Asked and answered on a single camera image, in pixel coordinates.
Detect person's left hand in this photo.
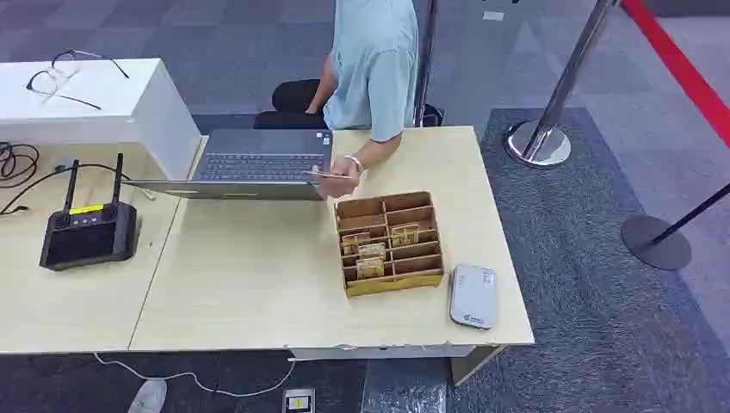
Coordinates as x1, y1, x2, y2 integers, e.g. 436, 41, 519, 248
312, 155, 364, 200

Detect tan card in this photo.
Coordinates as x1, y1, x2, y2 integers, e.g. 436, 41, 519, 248
301, 169, 356, 182

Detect grey laptop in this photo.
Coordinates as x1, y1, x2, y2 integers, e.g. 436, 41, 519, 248
121, 127, 334, 202

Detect wooden card box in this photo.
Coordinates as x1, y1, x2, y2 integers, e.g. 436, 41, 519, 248
334, 190, 446, 299

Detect person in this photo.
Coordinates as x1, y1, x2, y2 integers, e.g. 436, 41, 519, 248
253, 0, 420, 144

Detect flat grey device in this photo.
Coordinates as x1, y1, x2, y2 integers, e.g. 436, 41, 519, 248
449, 262, 499, 331

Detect chrome stanchion with chrome base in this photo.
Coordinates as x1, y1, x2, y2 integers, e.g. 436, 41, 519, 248
504, 0, 621, 170

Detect pale desk leg panel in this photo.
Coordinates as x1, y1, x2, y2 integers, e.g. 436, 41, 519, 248
449, 344, 507, 388

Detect floor socket with yellow label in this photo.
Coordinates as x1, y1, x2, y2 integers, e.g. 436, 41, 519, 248
281, 388, 317, 413

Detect white box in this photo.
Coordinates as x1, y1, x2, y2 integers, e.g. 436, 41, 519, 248
0, 57, 202, 182

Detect black remote controller with antennas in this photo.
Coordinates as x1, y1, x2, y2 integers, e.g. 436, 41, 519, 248
38, 151, 139, 273

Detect white plastic floor device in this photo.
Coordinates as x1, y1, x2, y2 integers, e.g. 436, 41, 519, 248
126, 378, 169, 413

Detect black-rimmed eyeglasses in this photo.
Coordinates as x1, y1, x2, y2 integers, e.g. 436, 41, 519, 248
25, 48, 131, 112

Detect black stanchion with round base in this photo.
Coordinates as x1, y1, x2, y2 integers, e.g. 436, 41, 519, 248
620, 182, 730, 273

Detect red barrier belt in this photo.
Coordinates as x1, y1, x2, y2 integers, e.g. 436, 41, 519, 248
620, 0, 730, 151

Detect chrome post with black base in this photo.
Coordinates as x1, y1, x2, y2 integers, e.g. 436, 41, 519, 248
411, 0, 445, 128

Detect white floor cable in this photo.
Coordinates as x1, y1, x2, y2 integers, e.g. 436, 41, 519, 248
93, 352, 298, 399

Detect long black cable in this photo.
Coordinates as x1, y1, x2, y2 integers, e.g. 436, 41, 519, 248
0, 163, 133, 217

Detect coiled black cable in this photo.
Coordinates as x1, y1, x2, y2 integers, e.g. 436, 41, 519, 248
0, 141, 41, 190

